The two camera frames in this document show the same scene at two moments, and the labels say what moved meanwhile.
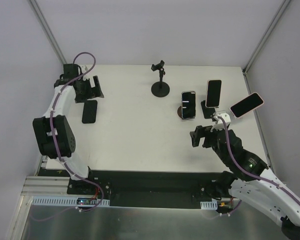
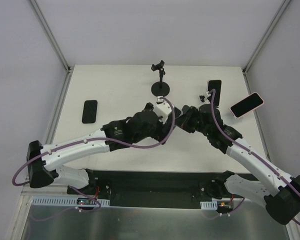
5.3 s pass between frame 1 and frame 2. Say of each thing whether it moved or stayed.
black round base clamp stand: stayed
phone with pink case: stayed
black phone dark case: stayed
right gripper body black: moved
